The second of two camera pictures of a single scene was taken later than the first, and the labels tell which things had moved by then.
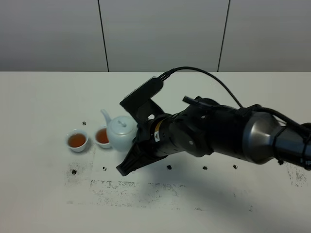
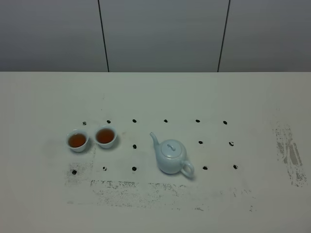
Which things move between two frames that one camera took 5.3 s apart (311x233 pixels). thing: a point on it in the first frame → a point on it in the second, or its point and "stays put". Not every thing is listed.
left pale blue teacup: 77,139 stays put
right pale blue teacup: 101,137 stays put
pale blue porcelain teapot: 121,130 → 170,155
